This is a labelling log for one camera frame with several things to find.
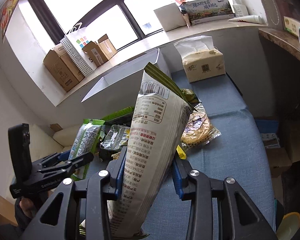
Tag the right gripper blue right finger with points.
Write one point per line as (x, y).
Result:
(193, 185)

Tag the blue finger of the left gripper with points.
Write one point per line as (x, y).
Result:
(65, 155)
(77, 167)

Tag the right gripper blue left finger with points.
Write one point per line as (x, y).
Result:
(103, 186)

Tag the silver green foil snack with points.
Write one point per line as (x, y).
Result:
(113, 142)

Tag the round cracker clear pack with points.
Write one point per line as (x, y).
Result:
(199, 130)

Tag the white green tall snack bag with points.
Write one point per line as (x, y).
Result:
(160, 115)

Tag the small dark green candy pack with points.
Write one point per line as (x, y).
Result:
(190, 96)

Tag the yellow sunflower seed bag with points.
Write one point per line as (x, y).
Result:
(181, 153)

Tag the green snack pack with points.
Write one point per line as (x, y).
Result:
(118, 114)

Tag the cream sofa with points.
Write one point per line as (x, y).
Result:
(42, 144)

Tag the white storage box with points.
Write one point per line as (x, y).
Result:
(128, 68)

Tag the large brown cardboard box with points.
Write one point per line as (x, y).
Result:
(62, 68)

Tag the small open cardboard box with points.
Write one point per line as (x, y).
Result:
(101, 51)

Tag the white dotted paper bag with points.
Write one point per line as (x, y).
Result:
(73, 43)

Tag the tissue pack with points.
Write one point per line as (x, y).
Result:
(200, 59)

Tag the white box on sill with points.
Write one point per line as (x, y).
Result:
(170, 17)

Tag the printed landscape tissue box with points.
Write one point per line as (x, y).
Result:
(201, 11)

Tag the white tube on sill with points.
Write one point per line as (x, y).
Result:
(255, 19)

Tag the white bottle on sill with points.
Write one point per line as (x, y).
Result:
(239, 8)

